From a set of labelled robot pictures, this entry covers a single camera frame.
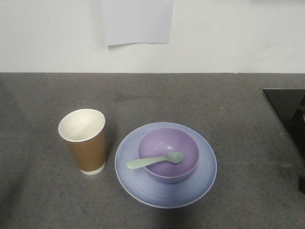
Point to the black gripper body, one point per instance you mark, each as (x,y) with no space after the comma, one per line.
(301,183)

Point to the light green plastic spoon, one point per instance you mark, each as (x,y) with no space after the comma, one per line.
(172,157)

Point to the brown paper cup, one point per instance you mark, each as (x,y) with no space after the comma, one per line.
(83,131)

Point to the light blue plate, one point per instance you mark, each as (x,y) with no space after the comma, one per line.
(165,184)

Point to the white paper sheet on wall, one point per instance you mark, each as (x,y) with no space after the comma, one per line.
(136,21)

